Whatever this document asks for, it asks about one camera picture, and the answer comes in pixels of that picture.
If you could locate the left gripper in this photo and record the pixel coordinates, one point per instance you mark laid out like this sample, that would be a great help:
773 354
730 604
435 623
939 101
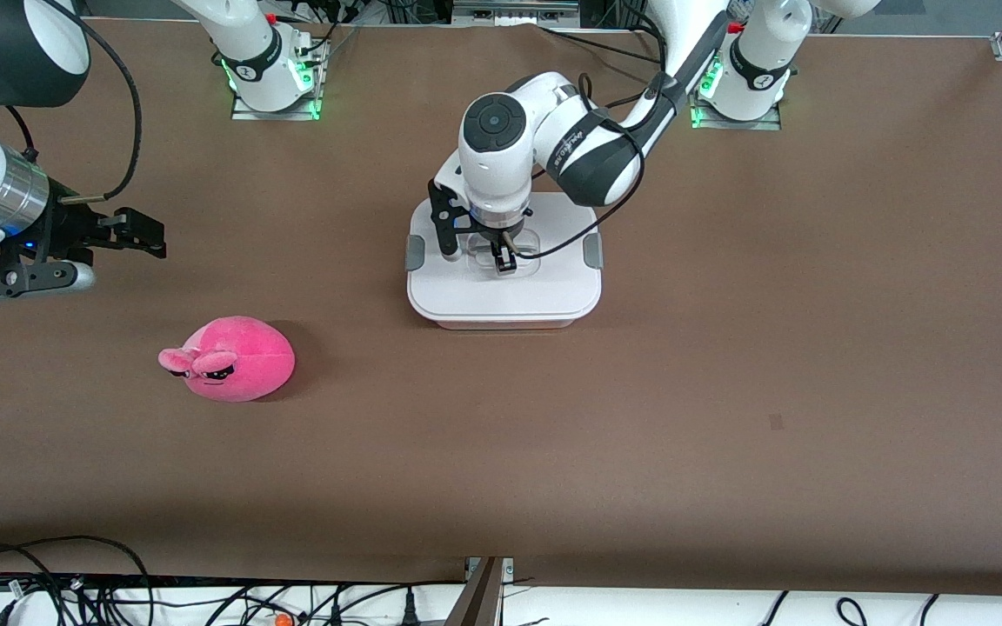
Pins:
496 236

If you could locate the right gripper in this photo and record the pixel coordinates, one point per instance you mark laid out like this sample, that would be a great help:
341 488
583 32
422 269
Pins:
69 231

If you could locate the white box lid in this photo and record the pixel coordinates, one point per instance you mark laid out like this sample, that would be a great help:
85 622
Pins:
501 296

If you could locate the pink plush toy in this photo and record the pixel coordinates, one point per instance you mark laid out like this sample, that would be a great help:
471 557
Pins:
236 361

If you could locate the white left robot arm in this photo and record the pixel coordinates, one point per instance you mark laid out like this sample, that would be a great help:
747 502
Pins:
501 148

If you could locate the pink plastic box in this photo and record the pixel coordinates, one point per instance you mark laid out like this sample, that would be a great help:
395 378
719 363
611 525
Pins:
505 325

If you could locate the white ledge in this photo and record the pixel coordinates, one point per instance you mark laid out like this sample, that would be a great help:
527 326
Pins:
640 609

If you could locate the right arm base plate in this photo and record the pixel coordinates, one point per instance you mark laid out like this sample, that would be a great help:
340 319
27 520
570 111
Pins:
244 114

